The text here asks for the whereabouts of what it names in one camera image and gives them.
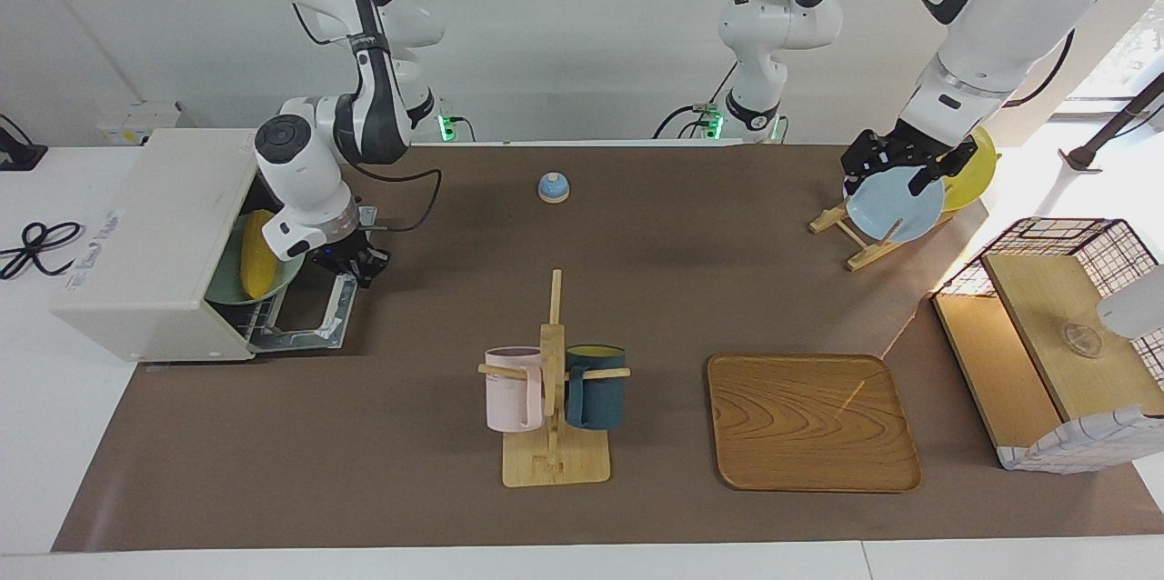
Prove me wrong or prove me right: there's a black wire basket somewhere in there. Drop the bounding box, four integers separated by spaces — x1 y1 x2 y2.
935 216 1164 299

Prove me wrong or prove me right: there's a white cylindrical object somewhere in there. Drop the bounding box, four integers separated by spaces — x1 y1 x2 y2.
1096 265 1164 340

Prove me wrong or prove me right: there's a black stand pole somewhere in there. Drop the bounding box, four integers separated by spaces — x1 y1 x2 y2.
1059 71 1164 172

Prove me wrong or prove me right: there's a light blue plate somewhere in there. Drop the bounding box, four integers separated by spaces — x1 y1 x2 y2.
846 165 947 245

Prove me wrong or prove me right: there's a black coiled cable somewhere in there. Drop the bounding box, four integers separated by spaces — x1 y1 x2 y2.
0 221 85 281

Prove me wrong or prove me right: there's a yellow plate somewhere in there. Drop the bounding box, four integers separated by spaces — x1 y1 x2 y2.
941 125 998 213

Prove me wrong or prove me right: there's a metal oven rack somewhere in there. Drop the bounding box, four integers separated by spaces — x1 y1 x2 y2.
223 294 294 341

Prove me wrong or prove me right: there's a glass oven door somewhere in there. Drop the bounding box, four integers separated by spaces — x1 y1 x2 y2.
250 205 378 352

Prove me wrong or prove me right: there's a black base cable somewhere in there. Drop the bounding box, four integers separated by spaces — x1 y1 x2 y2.
653 62 739 140

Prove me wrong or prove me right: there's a yellow corn cob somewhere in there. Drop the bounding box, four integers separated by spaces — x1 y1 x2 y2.
239 210 281 299

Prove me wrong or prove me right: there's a wooden mug tree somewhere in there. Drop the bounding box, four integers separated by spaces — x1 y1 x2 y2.
477 268 631 487

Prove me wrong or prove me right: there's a dark blue mug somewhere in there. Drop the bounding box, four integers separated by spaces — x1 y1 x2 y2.
564 344 628 432

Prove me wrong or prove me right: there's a wooden shelf board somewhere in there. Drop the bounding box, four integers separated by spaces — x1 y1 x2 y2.
932 294 1065 450

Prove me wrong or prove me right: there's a wire basket wooden shelf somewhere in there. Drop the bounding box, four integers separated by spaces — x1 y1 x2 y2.
982 253 1164 423

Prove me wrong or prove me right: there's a white toaster oven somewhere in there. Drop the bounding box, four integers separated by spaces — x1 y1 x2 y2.
52 128 378 363

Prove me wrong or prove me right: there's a pink mug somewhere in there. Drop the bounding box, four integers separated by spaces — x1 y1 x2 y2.
484 345 547 434

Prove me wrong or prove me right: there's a black clamp mount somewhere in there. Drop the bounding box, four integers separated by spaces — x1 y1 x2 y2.
0 114 48 172

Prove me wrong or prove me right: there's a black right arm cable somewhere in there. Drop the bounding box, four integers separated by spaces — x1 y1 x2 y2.
293 3 444 233

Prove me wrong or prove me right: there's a white power strip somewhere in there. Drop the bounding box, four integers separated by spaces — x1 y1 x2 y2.
95 103 183 146

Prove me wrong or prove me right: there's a small clear glass dish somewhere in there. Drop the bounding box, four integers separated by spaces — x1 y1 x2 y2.
1062 323 1103 358

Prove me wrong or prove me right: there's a brown table mat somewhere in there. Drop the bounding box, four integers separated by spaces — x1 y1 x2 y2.
52 144 1164 554

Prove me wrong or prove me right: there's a light green plate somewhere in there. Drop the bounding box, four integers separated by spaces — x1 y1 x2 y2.
205 212 306 305

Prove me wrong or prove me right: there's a bright window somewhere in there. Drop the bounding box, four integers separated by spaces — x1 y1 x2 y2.
1055 0 1164 122

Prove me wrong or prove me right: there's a wooden tray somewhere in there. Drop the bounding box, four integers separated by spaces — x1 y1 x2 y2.
707 353 922 495

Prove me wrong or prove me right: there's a wooden plate rack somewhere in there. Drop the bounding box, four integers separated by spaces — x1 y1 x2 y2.
809 189 956 272

